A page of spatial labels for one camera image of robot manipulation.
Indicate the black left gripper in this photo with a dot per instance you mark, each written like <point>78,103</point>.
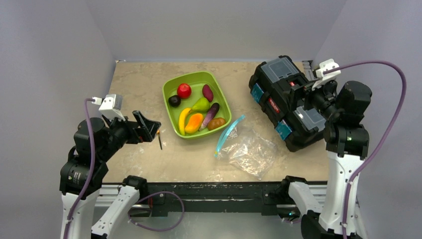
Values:
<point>145,131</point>

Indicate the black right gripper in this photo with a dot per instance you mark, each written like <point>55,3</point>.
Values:
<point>308,95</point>

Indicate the dark purple fake fig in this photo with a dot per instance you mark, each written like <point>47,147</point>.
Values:
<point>174,101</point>

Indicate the yellow fake banana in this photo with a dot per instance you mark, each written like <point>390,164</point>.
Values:
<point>182,118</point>

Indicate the orange fake fruit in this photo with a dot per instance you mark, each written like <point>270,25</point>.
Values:
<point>194,123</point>

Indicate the red fake apple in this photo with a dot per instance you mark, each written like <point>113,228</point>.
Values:
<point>184,91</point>

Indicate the green fake pear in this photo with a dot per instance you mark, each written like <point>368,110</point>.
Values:
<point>202,105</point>

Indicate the purple fake eggplant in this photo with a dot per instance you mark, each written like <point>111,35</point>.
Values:
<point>210,115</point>

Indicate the brown fake kiwi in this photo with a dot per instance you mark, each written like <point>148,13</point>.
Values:
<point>216,123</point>

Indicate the clear zip top bag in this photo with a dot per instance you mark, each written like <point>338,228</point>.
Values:
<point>243,147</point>

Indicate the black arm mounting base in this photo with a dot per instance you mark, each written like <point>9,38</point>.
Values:
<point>266,198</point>

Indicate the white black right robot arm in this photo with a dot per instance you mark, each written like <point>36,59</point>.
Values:
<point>346,143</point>

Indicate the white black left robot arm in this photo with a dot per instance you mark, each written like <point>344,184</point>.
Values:
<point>81,177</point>

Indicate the black plastic toolbox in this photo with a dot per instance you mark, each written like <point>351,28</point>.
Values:
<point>270,87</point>

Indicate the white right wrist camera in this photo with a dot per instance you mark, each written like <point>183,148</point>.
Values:
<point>328,70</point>

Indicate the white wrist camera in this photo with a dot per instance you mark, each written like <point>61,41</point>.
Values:
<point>328,70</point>
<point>110,106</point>

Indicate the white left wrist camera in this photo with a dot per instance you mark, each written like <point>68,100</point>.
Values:
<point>110,106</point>

